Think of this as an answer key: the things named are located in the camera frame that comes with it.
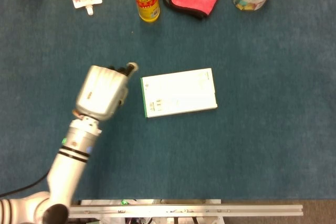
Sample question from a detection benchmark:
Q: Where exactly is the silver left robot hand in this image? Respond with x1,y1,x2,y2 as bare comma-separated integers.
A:
72,62,139,122

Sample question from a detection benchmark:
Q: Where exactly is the white box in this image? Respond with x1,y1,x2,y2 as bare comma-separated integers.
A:
141,68,218,119

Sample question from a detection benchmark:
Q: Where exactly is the teal felt table mat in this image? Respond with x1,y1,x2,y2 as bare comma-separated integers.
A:
0,0,336,200

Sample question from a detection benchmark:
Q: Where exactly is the black cable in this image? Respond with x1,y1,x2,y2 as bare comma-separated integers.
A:
0,171,50,198

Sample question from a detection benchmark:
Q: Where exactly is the white base plate with clutter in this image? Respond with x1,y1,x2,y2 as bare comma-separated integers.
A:
78,199,223,224

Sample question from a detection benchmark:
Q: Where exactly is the aluminium profile rail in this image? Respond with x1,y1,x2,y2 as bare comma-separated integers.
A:
68,204,304,219

